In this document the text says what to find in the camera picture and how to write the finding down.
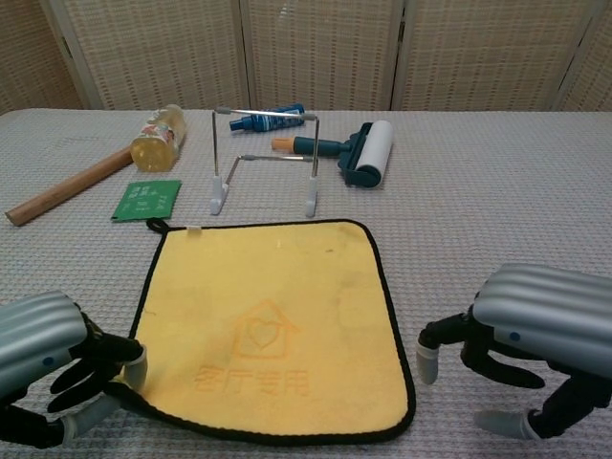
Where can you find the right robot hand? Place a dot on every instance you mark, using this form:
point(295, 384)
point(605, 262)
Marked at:
point(550, 311)

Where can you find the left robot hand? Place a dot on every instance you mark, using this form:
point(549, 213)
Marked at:
point(33, 334)

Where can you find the yellow and grey towel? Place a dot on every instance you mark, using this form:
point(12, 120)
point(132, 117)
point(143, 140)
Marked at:
point(268, 287)

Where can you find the grey woven tablecloth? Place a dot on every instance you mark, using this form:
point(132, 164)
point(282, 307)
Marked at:
point(478, 215)

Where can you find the wooden rolling pin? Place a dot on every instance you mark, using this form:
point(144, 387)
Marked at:
point(62, 189)

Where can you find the green tea sachet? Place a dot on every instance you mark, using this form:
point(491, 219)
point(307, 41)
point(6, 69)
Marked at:
point(146, 201)

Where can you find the yellow drink bottle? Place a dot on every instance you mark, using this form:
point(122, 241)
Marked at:
point(158, 143)

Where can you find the teal lint roller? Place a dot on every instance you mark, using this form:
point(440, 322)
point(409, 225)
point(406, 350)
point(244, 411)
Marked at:
point(375, 143)

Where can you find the blue spray bottle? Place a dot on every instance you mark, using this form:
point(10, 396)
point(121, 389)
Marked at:
point(268, 123)

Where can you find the bamboo folding screen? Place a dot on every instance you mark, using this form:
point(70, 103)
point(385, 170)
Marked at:
point(311, 48)

